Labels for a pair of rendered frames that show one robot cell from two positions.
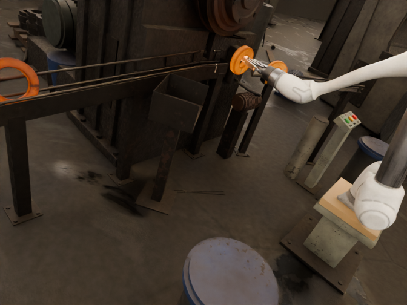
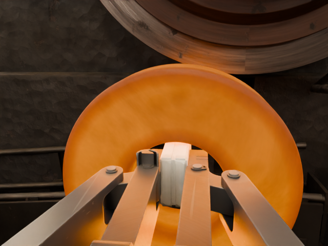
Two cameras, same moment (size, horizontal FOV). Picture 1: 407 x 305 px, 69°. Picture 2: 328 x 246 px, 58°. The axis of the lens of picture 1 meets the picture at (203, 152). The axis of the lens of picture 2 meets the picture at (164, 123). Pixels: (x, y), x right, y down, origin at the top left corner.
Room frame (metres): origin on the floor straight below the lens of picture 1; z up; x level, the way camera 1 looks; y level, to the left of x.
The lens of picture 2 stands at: (1.53, -0.20, 0.91)
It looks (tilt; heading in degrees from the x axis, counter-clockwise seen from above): 14 degrees down; 63
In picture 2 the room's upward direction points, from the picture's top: straight up
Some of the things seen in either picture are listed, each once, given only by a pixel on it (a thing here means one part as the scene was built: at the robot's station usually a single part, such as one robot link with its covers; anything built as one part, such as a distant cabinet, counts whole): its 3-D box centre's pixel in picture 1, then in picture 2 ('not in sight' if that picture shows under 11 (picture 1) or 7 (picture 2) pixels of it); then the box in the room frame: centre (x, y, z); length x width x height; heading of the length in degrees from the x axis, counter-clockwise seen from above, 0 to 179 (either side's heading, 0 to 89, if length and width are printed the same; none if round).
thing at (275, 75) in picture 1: (277, 78); not in sight; (1.49, -0.23, 0.83); 0.09 x 0.06 x 0.09; 146
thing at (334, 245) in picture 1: (335, 233); not in sight; (1.31, -0.86, 0.16); 0.40 x 0.40 x 0.31; 58
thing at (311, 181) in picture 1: (329, 153); not in sight; (1.96, -0.87, 0.31); 0.24 x 0.16 x 0.62; 145
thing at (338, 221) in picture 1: (351, 212); not in sight; (1.31, -0.86, 0.33); 0.32 x 0.32 x 0.04; 58
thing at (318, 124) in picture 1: (304, 148); not in sight; (2.01, -0.72, 0.26); 0.12 x 0.12 x 0.52
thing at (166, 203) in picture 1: (167, 151); not in sight; (1.26, 0.18, 0.36); 0.26 x 0.20 x 0.72; 0
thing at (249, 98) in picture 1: (237, 124); not in sight; (2.01, -0.18, 0.27); 0.22 x 0.13 x 0.53; 145
